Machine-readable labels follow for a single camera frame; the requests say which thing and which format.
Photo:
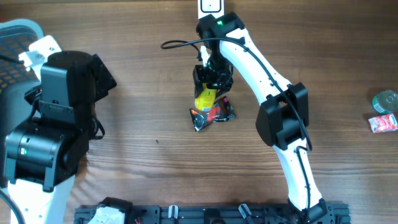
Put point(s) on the silver tin can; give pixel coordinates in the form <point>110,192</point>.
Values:
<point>385,102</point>

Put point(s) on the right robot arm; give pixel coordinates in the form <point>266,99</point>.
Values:
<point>283,114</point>

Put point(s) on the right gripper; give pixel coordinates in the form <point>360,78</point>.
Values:
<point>200,77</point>

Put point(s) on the grey plastic mesh basket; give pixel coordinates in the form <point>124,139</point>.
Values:
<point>16,36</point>

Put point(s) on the red tissue pack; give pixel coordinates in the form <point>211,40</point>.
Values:
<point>384,123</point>

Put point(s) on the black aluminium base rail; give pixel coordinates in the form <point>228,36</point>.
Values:
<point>271,213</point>

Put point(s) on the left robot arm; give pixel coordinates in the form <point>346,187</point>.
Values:
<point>43,152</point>

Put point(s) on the yellow candy canister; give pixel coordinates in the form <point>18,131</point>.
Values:
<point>206,99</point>

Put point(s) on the hex wrench set package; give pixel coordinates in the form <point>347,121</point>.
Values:
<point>222,111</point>

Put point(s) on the white barcode scanner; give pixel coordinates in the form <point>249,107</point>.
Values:
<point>213,7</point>

